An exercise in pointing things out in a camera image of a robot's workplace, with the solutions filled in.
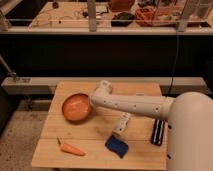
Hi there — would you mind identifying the orange ceramic bowl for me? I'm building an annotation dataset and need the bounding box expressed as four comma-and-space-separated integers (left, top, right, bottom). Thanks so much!
62, 94, 91, 121

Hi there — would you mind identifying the orange carrot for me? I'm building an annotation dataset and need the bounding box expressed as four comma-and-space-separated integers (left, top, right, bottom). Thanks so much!
57, 139, 86, 156

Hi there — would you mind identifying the orange crate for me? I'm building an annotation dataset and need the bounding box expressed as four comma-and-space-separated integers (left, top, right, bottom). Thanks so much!
135, 7, 201, 27

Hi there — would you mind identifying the white vertical post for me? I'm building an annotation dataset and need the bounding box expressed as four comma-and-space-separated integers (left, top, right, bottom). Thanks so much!
87, 0, 97, 32

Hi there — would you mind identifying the brown basket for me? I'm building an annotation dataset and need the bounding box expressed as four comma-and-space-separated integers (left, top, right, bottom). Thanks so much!
108, 0, 135, 12

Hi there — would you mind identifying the metal clamp bracket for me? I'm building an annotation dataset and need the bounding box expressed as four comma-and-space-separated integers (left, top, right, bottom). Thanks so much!
0, 54, 31, 84

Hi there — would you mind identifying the blue sponge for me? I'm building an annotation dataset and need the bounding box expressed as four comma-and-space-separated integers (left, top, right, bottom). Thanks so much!
105, 135, 129, 158

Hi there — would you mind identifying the black pouch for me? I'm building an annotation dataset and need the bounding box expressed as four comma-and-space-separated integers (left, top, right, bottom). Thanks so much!
111, 12, 134, 27

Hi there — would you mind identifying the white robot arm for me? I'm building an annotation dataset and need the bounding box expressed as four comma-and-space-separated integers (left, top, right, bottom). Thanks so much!
89, 80, 213, 171

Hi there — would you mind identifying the white tube bottle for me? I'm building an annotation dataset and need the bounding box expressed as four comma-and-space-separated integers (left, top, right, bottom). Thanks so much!
113, 113, 131, 134

